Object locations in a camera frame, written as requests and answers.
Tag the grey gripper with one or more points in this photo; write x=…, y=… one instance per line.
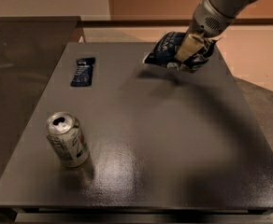
x=207, y=22

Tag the blue chip bag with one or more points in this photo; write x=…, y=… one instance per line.
x=165, y=50

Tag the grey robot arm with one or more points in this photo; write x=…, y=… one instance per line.
x=230, y=8

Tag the dark blue snack bar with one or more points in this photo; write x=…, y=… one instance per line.
x=84, y=73

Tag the white soda can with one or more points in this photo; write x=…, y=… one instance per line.
x=65, y=135

